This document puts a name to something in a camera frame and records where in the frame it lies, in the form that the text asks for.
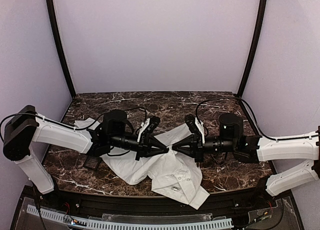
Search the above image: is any white button shirt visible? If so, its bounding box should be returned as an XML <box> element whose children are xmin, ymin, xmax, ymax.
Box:
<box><xmin>73</xmin><ymin>117</ymin><xmax>211</xmax><ymax>211</ymax></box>

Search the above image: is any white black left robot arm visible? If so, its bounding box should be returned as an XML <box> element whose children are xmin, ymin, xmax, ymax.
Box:
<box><xmin>0</xmin><ymin>105</ymin><xmax>169</xmax><ymax>195</ymax></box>

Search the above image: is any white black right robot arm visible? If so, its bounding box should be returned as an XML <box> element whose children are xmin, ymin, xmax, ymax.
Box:
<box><xmin>172</xmin><ymin>126</ymin><xmax>320</xmax><ymax>197</ymax></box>

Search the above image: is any black square box near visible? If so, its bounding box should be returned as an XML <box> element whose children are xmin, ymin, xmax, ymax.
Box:
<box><xmin>83</xmin><ymin>156</ymin><xmax>102</xmax><ymax>171</ymax></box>

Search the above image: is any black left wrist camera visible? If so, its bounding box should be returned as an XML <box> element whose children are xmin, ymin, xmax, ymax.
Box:
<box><xmin>102</xmin><ymin>109</ymin><xmax>161</xmax><ymax>143</ymax></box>

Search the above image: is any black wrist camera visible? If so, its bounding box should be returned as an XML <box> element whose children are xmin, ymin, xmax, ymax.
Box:
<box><xmin>102</xmin><ymin>109</ymin><xmax>161</xmax><ymax>143</ymax></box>
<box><xmin>184</xmin><ymin>112</ymin><xmax>245</xmax><ymax>146</ymax></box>

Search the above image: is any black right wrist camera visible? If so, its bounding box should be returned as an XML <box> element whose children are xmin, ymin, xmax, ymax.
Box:
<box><xmin>184</xmin><ymin>112</ymin><xmax>245</xmax><ymax>146</ymax></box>

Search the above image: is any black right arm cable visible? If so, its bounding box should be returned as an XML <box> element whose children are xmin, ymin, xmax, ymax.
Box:
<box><xmin>194</xmin><ymin>97</ymin><xmax>318</xmax><ymax>141</ymax></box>

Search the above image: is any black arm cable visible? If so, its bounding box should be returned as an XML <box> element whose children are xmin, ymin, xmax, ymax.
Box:
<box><xmin>0</xmin><ymin>114</ymin><xmax>38</xmax><ymax>143</ymax></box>
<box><xmin>194</xmin><ymin>97</ymin><xmax>318</xmax><ymax>141</ymax></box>

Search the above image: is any black front table rail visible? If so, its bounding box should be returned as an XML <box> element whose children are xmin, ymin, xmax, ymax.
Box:
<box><xmin>45</xmin><ymin>189</ymin><xmax>276</xmax><ymax>217</ymax></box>

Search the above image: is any white slotted cable duct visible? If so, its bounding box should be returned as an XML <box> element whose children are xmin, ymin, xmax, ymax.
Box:
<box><xmin>23</xmin><ymin>204</ymin><xmax>234</xmax><ymax>230</ymax></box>

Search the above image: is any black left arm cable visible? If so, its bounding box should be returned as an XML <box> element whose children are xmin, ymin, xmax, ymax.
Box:
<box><xmin>0</xmin><ymin>114</ymin><xmax>38</xmax><ymax>143</ymax></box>

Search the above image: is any black right frame post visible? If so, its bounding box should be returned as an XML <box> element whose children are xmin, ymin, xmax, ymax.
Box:
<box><xmin>237</xmin><ymin>0</ymin><xmax>267</xmax><ymax>97</ymax></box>

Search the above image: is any black frame post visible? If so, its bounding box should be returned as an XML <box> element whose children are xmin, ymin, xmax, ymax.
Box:
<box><xmin>45</xmin><ymin>0</ymin><xmax>76</xmax><ymax>99</ymax></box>
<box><xmin>237</xmin><ymin>0</ymin><xmax>267</xmax><ymax>97</ymax></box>

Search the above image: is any black left frame post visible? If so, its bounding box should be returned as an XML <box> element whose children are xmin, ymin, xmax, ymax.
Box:
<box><xmin>45</xmin><ymin>0</ymin><xmax>76</xmax><ymax>99</ymax></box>

